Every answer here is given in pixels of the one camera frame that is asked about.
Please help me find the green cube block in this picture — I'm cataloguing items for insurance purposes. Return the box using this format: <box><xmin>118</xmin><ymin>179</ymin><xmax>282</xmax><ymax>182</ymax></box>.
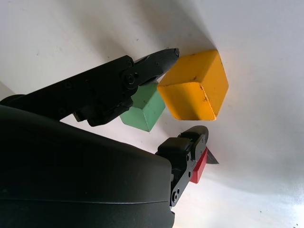
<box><xmin>120</xmin><ymin>82</ymin><xmax>166</xmax><ymax>132</ymax></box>

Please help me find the yellow cube block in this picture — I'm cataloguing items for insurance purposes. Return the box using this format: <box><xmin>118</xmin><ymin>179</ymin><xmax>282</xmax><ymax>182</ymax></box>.
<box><xmin>157</xmin><ymin>49</ymin><xmax>229</xmax><ymax>122</ymax></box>

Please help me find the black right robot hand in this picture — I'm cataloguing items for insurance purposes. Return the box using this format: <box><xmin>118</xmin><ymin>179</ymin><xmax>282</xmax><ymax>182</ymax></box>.
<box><xmin>0</xmin><ymin>47</ymin><xmax>209</xmax><ymax>228</ymax></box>

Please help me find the red cube block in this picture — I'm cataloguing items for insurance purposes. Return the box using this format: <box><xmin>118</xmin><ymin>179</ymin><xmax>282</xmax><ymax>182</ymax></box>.
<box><xmin>189</xmin><ymin>147</ymin><xmax>209</xmax><ymax>184</ymax></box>

